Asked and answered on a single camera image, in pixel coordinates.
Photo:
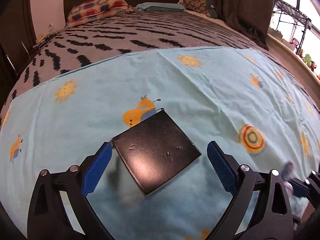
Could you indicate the red blue checkered pillow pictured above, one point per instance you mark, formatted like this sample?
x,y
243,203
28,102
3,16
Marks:
x,y
96,10

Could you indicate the brown patterned cushion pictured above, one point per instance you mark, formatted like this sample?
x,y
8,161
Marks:
x,y
205,7

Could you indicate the teal pillow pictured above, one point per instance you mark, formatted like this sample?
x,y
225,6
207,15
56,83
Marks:
x,y
164,7

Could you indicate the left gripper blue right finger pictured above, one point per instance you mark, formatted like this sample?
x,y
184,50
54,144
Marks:
x,y
225,167

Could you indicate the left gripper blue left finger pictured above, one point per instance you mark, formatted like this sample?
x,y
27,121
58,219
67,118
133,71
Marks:
x,y
94,167

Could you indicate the beige knitted sock ball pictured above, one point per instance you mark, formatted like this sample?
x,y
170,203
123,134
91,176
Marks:
x,y
286,175

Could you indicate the green toy figure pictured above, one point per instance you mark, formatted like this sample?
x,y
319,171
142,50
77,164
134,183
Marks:
x,y
307,60

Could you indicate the brown curtain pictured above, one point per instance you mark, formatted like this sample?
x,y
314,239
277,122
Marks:
x,y
248,17

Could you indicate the grey black patterned bedspread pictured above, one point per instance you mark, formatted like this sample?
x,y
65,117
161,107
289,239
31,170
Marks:
x,y
85,44

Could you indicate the black metal rack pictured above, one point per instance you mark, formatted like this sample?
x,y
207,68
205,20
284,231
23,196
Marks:
x,y
292,15

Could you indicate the light blue sun blanket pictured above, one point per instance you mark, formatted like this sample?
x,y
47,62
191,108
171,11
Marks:
x,y
254,109

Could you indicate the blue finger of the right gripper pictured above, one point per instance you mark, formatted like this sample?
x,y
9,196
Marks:
x,y
300,188

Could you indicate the black box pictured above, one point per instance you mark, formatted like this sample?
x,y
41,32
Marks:
x,y
155,151

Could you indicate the pink toy figure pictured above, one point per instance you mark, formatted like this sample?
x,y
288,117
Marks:
x,y
294,42

